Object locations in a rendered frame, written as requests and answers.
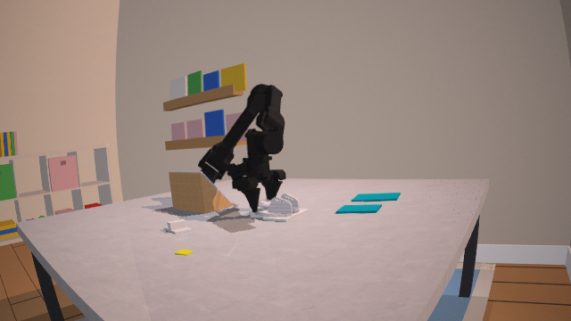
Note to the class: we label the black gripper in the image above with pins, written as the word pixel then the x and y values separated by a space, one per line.
pixel 258 165

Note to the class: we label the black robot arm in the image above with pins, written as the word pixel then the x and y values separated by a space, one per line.
pixel 266 100

